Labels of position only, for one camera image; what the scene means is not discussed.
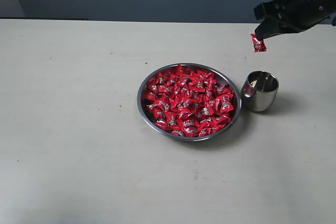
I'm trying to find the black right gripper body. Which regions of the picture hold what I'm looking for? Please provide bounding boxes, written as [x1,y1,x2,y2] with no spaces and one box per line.
[272,0,336,35]

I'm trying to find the red candy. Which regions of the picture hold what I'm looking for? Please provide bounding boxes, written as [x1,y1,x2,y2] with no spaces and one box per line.
[215,93,234,113]
[177,119,198,137]
[176,65,192,78]
[154,95,170,111]
[250,34,267,52]

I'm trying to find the stainless steel cup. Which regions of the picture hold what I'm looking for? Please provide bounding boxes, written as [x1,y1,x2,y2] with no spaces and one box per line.
[240,71,279,112]

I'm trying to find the round steel bowl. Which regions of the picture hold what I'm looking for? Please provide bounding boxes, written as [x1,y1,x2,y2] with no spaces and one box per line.
[136,63,242,142]

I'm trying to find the red wrapped candy top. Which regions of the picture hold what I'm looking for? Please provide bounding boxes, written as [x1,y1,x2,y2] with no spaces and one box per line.
[176,65,192,78]

